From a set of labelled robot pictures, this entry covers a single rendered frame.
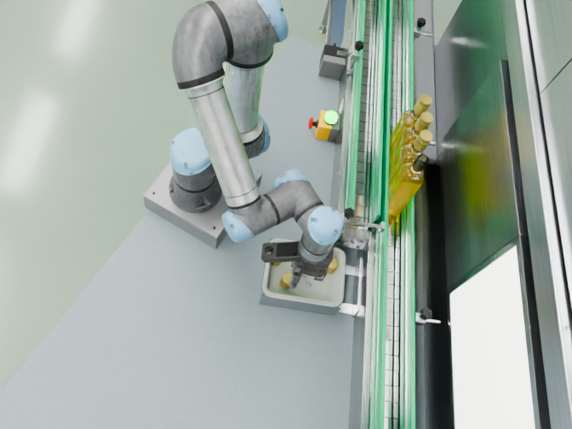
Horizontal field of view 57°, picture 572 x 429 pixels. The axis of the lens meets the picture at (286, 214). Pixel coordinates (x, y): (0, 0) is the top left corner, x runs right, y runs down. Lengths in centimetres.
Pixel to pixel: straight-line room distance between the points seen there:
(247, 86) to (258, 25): 18
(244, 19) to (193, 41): 11
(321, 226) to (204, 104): 35
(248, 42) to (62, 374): 94
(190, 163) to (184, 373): 55
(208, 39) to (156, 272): 74
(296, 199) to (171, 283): 52
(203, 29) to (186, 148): 41
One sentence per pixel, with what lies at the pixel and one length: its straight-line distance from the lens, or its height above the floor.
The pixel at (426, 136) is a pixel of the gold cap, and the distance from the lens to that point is 139.
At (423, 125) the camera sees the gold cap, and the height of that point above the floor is 115.
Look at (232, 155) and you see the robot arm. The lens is 108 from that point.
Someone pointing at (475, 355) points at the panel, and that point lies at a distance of 126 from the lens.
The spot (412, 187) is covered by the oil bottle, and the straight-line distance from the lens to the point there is 143.
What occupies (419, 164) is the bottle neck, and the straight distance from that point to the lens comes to 137.
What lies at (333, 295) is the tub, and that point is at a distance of 153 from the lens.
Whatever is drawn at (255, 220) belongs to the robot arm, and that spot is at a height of 118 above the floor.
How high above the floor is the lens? 219
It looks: 62 degrees down
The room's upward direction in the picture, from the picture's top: 19 degrees clockwise
